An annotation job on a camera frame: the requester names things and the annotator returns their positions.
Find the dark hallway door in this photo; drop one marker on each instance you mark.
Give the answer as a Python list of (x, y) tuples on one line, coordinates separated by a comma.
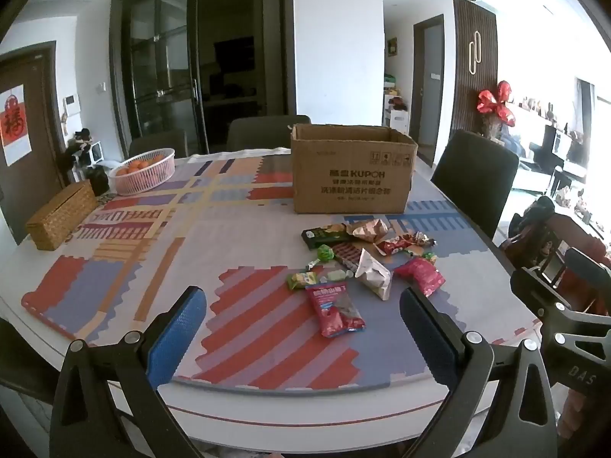
[(427, 90)]

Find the brown cardboard box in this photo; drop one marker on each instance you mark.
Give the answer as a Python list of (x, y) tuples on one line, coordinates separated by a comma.
[(351, 171)]

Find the small white appliance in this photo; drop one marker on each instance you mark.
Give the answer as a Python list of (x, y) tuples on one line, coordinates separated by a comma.
[(90, 152)]

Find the pile of oranges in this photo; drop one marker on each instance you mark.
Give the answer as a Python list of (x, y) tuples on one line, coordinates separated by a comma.
[(138, 166)]

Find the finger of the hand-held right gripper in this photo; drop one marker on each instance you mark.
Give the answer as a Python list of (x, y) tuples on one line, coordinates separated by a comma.
[(592, 267), (532, 284)]

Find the dark grey chair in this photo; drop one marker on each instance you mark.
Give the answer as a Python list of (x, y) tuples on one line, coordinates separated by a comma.
[(157, 143), (477, 176), (267, 131)]

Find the green lollipop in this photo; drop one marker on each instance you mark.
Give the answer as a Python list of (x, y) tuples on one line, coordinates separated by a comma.
[(324, 253)]

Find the white plastic basket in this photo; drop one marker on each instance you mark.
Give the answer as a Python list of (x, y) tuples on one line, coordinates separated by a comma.
[(145, 176)]

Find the green and yellow candy packet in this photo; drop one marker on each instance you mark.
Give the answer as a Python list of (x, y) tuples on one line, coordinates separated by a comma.
[(301, 280)]

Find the pink snack packet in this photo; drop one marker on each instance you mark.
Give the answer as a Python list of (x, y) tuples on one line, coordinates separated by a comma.
[(422, 274)]

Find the brown striped snack bar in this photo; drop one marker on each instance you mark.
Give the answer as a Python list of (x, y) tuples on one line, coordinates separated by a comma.
[(348, 253)]

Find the white wall intercom panel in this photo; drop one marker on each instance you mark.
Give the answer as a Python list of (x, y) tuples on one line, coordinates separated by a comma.
[(71, 105)]

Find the red and white snack packet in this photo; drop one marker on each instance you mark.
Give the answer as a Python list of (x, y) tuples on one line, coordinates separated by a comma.
[(394, 246)]

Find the white wall switch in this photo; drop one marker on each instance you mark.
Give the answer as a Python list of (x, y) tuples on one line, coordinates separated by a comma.
[(100, 87)]

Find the dark glass sliding door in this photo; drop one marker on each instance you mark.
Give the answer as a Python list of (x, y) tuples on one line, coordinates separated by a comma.
[(191, 67)]

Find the white hallway shelf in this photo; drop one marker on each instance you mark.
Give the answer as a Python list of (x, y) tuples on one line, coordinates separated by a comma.
[(396, 114)]

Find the brown striped wrapped candy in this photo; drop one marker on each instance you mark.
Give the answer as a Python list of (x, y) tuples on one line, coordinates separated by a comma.
[(426, 240)]

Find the pale green wrapped candy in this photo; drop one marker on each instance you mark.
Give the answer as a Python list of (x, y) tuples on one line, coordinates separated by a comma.
[(336, 275)]

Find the red snack packet dark window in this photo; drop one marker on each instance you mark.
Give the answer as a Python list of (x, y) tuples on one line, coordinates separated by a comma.
[(334, 310)]

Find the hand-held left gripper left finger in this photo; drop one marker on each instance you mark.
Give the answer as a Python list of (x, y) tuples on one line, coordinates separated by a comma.
[(179, 329)]

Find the small green wrapped candy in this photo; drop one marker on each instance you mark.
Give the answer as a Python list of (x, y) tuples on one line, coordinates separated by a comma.
[(429, 258)]

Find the black bag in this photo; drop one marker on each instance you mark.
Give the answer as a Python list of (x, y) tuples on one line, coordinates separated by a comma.
[(532, 217)]

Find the woven tissue box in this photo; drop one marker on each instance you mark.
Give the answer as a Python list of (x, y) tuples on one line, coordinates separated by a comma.
[(62, 214)]

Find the green cracker pack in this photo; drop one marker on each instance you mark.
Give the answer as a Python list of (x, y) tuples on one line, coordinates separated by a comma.
[(324, 236)]

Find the red foil flower balloon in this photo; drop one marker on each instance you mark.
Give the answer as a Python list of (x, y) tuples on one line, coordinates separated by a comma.
[(496, 102)]

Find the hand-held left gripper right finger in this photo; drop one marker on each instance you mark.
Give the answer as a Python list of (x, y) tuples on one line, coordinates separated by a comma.
[(425, 329)]

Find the brown slatted wall panel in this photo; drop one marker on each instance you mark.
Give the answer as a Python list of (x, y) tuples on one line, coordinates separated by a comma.
[(475, 57)]

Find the crumpled gold foil wrapper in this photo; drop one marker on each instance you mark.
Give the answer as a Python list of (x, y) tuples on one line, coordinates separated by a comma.
[(367, 231)]

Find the black figurine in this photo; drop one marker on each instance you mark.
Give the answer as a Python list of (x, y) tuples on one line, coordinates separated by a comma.
[(76, 145)]

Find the red and white door poster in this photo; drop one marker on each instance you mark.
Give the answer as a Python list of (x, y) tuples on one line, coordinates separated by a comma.
[(14, 124)]

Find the brown wooden door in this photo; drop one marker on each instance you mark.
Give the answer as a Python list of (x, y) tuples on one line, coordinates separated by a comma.
[(40, 143)]

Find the beige snack packet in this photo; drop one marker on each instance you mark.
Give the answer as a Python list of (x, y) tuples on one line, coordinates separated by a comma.
[(374, 276)]

